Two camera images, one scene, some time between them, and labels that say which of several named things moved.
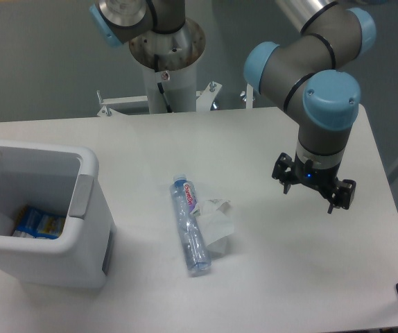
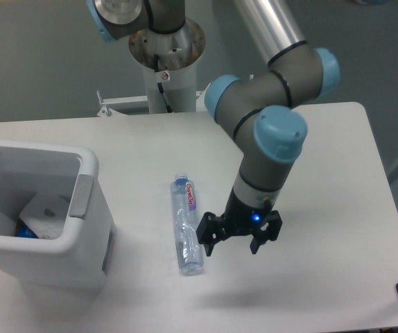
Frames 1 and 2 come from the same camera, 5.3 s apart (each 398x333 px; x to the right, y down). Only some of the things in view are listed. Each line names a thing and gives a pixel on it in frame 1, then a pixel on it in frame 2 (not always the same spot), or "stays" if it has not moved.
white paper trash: x=217 y=222 to x=46 y=215
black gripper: x=324 y=180 to x=243 y=219
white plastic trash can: x=62 y=181 stays
